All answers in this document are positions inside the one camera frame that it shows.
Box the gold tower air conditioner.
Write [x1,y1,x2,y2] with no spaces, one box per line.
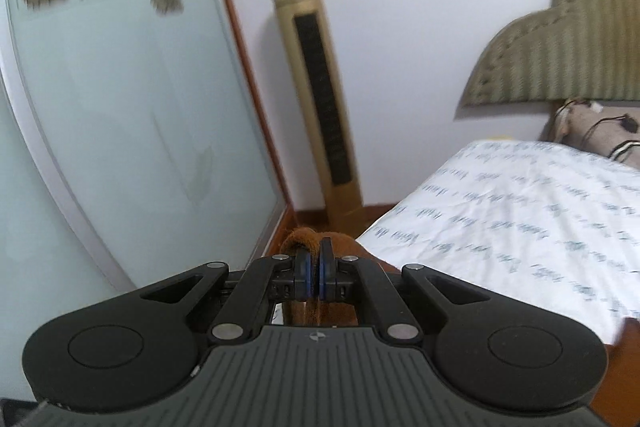
[265,0,365,233]

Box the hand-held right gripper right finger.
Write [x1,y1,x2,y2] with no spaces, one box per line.
[319,238,496,348]

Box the olive ribbed upholstered headboard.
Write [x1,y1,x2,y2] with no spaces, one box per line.
[454,0,640,124]

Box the wooden door frame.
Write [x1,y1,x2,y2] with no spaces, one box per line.
[200,0,297,269]

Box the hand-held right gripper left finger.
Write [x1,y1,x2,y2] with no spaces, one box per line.
[140,249,313,348]

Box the frosted glass sliding door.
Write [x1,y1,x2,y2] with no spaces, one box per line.
[0,0,293,403]

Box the brown knit garment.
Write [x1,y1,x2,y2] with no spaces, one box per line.
[272,227,640,427]

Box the black charging cable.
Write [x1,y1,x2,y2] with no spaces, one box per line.
[555,103,640,160]

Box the white script-printed blanket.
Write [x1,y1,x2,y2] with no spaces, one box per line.
[356,139,640,350]

